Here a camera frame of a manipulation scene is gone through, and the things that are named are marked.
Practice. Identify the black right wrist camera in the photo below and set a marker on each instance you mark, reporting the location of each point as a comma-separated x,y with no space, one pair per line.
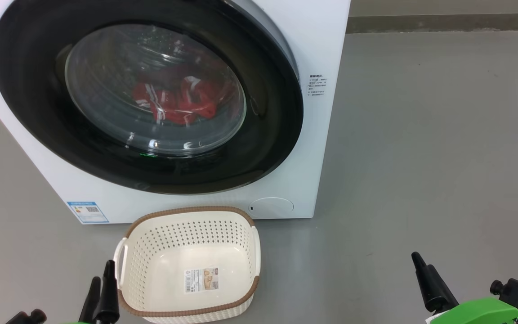
517,294

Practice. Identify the blue energy label sticker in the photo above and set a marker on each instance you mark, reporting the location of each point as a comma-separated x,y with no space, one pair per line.
88,212

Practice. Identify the printed label sticker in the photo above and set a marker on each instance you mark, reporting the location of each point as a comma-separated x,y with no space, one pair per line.
201,280

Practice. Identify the round white filter cover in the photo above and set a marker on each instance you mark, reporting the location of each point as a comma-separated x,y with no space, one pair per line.
271,207

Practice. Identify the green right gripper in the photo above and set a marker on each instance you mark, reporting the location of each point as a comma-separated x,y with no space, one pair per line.
484,312

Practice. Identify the red and white garment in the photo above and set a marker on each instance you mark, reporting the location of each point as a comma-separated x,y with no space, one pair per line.
182,101

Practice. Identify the white front-load washing machine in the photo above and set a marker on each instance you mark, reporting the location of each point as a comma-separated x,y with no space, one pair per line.
322,40

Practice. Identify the grey wall baseboard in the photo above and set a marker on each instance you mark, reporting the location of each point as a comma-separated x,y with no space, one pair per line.
443,22

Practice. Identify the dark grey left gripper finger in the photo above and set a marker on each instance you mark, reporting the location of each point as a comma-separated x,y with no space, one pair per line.
90,301
108,301

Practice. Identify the washing machine door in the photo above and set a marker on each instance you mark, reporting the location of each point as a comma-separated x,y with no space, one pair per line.
263,135

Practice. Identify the cream perforated laundry basket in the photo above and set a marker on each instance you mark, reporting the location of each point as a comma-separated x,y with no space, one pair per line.
151,252

